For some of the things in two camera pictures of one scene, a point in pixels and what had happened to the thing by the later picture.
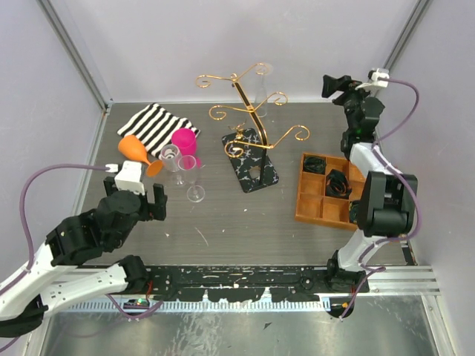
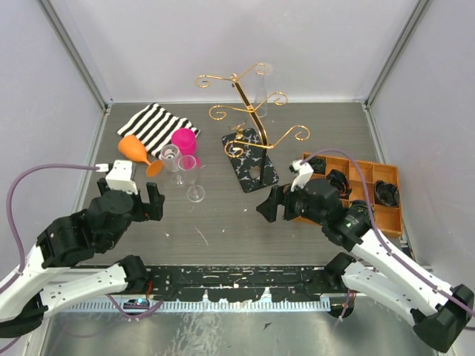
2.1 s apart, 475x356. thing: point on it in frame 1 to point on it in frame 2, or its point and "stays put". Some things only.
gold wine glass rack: x=246 y=147 stays put
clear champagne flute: x=263 y=70 stays put
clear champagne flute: x=188 y=163 stays put
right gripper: x=331 y=84 to x=279 y=195
